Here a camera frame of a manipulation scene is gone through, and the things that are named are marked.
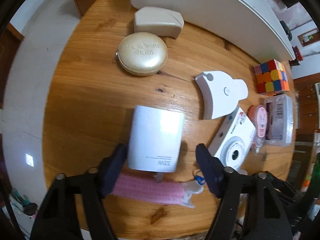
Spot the white compact camera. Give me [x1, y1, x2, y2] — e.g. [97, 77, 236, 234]
[208, 107, 256, 171]

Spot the clear plastic floss box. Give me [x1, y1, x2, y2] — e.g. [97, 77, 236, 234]
[264, 94, 293, 147]

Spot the white power adapter charger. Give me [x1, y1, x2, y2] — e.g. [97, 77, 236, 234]
[127, 105, 184, 183]

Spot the pink correction tape dispenser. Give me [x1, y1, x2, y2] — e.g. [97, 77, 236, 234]
[248, 105, 267, 154]

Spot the white fan-shaped device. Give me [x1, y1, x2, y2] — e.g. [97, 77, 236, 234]
[195, 70, 248, 120]

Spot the multicolour puzzle cube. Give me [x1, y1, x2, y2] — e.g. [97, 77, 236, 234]
[253, 59, 290, 95]

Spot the white plastic storage bin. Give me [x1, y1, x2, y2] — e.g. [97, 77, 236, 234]
[131, 0, 295, 63]

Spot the beige rectangular case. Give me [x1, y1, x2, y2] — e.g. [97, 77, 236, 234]
[133, 7, 184, 39]

